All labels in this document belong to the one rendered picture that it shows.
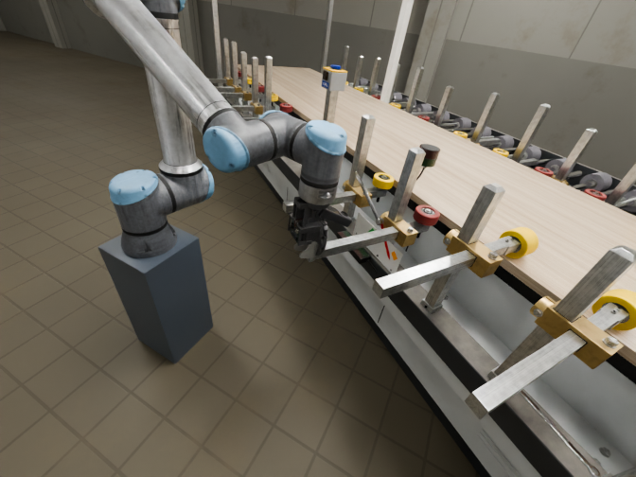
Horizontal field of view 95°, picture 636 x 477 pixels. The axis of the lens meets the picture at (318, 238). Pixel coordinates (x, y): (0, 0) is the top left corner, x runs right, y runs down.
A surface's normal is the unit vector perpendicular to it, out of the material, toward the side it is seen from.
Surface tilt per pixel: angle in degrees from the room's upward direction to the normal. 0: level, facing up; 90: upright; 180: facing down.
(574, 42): 90
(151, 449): 0
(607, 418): 90
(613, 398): 90
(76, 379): 0
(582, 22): 90
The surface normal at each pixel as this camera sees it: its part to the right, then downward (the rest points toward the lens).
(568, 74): -0.46, 0.50
